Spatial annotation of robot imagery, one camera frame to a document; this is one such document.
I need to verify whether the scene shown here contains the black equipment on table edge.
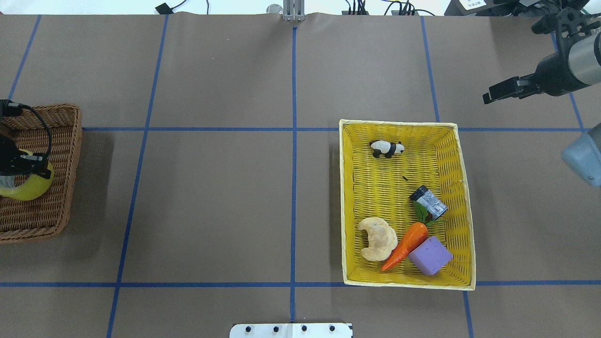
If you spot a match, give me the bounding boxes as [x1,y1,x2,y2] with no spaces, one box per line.
[444,0,589,17]

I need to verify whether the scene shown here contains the black cable plugs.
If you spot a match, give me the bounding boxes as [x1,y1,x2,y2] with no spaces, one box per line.
[341,0,436,16]

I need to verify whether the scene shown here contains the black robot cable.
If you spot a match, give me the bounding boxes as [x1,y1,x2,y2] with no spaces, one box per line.
[0,100,52,158]

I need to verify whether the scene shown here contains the yellow woven basket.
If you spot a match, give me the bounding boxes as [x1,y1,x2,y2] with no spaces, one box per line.
[339,119,477,291]

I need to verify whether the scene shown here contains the panda toy figurine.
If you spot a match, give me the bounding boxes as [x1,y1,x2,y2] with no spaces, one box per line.
[369,140,405,159]

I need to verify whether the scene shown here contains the yellow tape roll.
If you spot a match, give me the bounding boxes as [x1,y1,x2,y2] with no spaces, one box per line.
[0,149,54,201]

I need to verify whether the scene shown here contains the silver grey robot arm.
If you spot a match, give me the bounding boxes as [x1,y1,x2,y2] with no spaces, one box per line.
[1,37,600,170]

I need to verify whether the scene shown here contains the black adapter with cable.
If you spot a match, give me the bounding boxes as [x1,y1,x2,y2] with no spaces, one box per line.
[155,0,212,15]

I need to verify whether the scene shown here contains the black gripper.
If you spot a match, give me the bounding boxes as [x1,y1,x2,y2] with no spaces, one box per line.
[483,51,580,105]

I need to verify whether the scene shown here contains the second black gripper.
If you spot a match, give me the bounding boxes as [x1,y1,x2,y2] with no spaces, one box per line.
[0,134,51,180]

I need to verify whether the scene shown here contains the brown wicker basket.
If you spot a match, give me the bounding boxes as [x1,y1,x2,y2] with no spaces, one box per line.
[1,103,83,244]

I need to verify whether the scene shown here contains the toy orange carrot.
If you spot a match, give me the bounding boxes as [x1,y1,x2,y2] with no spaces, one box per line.
[381,201,433,272]

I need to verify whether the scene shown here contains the small black labelled can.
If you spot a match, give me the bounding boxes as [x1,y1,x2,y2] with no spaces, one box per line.
[408,185,448,223]

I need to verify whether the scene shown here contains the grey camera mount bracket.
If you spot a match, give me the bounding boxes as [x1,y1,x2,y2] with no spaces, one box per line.
[282,0,306,22]

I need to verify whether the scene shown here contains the purple block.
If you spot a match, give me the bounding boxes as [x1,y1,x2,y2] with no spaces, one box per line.
[408,236,453,276]

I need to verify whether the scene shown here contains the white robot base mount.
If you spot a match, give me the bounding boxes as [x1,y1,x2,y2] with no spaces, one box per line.
[229,323,354,338]

